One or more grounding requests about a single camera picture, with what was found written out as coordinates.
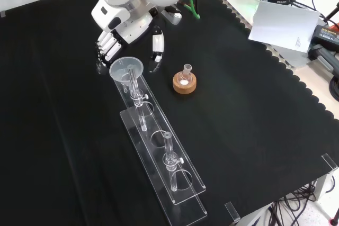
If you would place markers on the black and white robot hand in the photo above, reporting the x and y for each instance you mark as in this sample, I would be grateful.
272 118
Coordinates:
116 17

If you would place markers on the clear plastic funnel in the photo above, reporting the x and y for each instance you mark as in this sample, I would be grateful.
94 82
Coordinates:
120 71

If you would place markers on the clear acrylic funnel stand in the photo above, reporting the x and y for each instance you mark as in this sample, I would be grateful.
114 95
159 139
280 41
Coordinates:
159 141

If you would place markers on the round-bottom glass flask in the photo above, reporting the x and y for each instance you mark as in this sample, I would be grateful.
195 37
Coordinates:
185 77

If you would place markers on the grey tape piece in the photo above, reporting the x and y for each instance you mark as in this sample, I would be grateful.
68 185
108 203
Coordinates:
2 14

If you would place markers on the black bench cloth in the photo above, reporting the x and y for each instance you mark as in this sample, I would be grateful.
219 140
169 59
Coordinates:
79 130

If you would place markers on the white paper sheet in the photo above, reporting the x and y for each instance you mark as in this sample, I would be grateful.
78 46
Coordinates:
286 25

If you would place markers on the black power adapter yellow label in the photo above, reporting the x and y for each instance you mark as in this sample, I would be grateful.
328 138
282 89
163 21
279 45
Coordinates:
327 35

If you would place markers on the black grey tool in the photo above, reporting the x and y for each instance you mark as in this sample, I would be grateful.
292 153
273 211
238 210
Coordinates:
324 56

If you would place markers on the black tripod leg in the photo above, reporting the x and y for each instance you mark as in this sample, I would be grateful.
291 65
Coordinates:
331 13

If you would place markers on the clear acrylic cloth clip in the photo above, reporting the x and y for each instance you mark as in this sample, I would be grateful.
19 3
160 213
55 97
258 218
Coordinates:
329 161
232 211

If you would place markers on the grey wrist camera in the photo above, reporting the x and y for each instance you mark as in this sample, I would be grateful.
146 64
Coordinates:
173 15

